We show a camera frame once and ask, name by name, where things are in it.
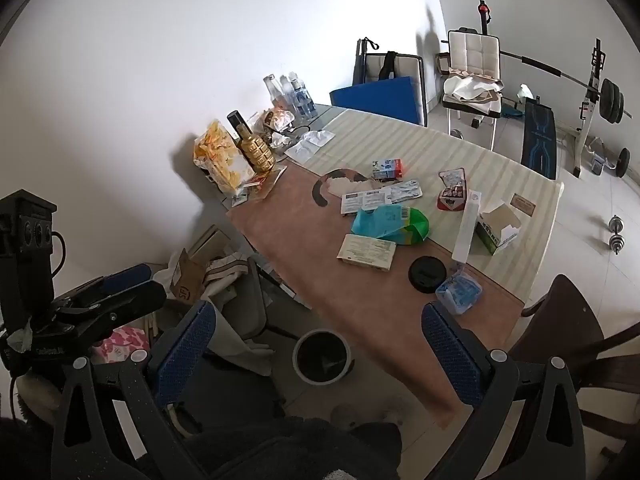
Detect gold grenade-shaped bottle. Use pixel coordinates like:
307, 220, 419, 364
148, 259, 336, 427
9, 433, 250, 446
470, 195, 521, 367
227, 110, 276, 174

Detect white barbell rack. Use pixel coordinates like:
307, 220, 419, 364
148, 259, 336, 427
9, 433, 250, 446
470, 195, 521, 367
572, 38, 608, 178

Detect cream flat medicine box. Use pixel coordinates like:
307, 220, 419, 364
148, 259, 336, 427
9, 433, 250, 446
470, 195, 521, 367
337, 233, 397, 272

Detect black weight bench pad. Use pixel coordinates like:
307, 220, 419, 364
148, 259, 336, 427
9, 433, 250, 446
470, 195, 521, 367
520, 97, 558, 181

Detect brown cat print table mat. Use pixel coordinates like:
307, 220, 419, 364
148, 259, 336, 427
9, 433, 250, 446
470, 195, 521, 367
226, 164, 527, 429

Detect black round lid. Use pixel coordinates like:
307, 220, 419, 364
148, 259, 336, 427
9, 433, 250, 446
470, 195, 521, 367
408, 255, 448, 292

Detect white padded chair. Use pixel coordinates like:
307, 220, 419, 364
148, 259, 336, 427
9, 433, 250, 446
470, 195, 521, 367
441, 29, 504, 152

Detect cream striped tablecloth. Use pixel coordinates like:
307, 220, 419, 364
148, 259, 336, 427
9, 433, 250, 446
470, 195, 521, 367
287, 106, 565, 306

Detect pile of beige cloths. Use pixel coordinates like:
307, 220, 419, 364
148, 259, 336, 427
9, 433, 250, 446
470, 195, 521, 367
444, 72, 505, 107

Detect beige striped cloth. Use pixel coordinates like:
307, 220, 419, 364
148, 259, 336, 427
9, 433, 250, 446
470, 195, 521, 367
202, 254, 251, 303

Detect white plastic packet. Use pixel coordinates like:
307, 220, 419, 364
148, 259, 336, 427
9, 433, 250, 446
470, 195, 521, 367
300, 130, 336, 150
284, 140, 317, 164

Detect clear plastic water bottle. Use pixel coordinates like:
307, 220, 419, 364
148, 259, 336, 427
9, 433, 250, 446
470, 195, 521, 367
280, 74, 301, 111

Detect clear bag of bread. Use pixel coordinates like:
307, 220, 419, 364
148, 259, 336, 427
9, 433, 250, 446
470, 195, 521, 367
261, 107, 297, 135

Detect small blue red carton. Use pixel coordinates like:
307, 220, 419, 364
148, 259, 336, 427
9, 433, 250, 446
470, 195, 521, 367
371, 158, 404, 181

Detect brown cardboard box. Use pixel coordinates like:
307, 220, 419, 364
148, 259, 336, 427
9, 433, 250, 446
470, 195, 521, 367
169, 249, 209, 306

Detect barbell with black plates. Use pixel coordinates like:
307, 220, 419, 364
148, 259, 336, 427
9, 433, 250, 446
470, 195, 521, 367
499, 50, 632, 126

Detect clear bag of yellow chips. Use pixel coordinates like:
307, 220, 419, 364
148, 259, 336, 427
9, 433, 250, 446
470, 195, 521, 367
194, 119, 254, 197

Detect blue label water bottle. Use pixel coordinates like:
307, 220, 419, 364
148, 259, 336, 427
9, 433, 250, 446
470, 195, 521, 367
292, 72, 315, 119

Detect grey chair with black frame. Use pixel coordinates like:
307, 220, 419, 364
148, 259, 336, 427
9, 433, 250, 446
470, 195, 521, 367
220, 256, 306, 346

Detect chrome dumbbell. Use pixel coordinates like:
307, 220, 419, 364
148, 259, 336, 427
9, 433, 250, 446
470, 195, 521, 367
606, 214, 629, 257

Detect teal green plastic bag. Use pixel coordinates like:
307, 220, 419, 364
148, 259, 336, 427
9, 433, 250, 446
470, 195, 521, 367
351, 204, 430, 246

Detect blue folded mat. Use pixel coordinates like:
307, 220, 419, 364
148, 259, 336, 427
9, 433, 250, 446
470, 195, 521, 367
329, 76, 426, 126

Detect white green carton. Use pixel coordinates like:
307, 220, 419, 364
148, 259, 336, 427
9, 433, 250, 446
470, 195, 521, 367
474, 203, 525, 256

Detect silver blister pack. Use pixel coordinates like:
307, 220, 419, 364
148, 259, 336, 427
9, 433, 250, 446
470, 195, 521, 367
384, 179, 424, 204

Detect small brown card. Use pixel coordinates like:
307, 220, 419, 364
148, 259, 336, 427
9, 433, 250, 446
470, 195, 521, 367
510, 193, 537, 216

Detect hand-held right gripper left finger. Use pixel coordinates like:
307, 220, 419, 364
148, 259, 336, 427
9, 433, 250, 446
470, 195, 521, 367
50, 300, 217, 480

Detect red white small packet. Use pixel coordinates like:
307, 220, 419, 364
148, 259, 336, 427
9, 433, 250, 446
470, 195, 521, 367
245, 166, 288, 197

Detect red white snack pack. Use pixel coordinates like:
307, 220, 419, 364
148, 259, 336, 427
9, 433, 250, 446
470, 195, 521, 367
437, 167, 469, 211

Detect clear glass bottle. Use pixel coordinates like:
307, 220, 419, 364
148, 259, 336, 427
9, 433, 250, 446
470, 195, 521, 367
264, 74, 286, 111

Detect black framed white chair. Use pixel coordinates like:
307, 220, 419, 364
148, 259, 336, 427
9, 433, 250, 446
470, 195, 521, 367
364, 51, 429, 127

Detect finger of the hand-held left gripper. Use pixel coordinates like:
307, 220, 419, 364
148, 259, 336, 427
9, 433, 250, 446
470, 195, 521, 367
50, 280, 167, 333
75, 264, 152, 301

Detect pink patterned cloth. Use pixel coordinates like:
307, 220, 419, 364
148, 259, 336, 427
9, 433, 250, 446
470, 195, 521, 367
92, 326, 152, 365

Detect black plate dumbbell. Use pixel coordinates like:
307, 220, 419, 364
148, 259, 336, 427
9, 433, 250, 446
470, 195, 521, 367
596, 146, 634, 179

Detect blister pack medicine strips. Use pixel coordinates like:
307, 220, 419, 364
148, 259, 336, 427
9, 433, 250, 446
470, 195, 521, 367
341, 187, 397, 217

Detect white round waste bin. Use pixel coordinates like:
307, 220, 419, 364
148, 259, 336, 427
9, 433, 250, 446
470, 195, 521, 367
292, 329, 353, 386

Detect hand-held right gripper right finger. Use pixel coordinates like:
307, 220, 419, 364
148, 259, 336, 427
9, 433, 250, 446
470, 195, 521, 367
422, 302, 583, 480

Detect blue clear plastic container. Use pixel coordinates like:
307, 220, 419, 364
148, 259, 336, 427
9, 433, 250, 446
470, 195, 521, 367
434, 269, 483, 315

